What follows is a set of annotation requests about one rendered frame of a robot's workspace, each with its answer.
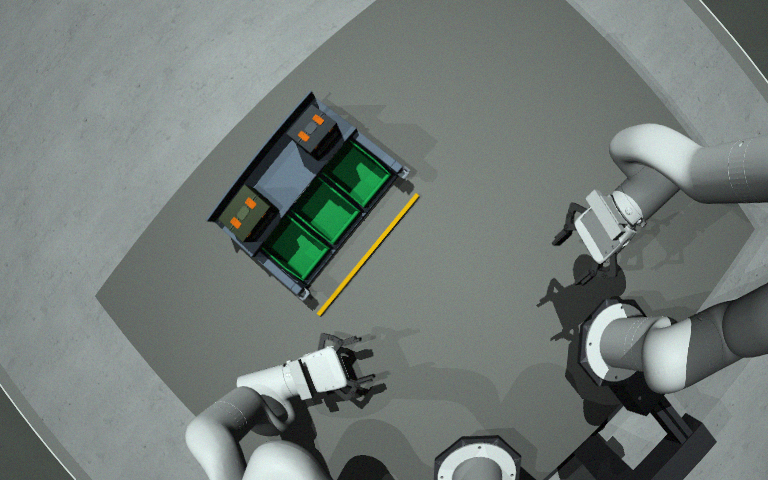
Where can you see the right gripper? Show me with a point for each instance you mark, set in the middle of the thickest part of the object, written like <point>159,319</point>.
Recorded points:
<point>596,240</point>

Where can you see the yellow bar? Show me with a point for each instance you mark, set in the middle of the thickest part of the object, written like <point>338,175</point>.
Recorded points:
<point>368,254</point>

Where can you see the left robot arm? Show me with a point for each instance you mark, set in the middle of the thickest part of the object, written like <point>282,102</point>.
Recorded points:
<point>213,436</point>

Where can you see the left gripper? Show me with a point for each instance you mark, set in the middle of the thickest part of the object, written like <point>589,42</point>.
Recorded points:
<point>325,368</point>

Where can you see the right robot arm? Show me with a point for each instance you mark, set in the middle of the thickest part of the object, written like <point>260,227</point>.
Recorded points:
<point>676,355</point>

